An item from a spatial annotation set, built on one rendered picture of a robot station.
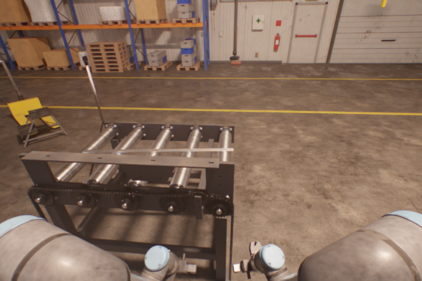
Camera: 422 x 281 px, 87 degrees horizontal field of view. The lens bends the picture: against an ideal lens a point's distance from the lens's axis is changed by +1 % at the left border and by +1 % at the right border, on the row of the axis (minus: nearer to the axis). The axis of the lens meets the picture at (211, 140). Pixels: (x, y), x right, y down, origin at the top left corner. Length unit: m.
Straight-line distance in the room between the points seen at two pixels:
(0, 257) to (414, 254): 0.67
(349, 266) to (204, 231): 2.02
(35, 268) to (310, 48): 10.41
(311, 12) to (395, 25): 3.16
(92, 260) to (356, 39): 10.96
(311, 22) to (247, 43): 2.49
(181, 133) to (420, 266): 2.04
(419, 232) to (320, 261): 0.17
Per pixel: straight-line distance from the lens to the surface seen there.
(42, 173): 1.81
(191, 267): 1.22
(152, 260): 1.01
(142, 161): 1.33
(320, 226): 2.65
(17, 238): 0.54
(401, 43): 11.88
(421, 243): 0.53
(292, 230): 2.52
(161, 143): 2.01
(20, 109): 6.25
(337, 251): 0.48
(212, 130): 2.22
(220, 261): 1.90
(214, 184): 1.36
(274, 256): 1.00
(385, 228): 0.52
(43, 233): 0.52
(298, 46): 10.38
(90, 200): 1.69
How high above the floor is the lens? 1.89
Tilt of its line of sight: 30 degrees down
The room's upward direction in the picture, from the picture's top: 1 degrees counter-clockwise
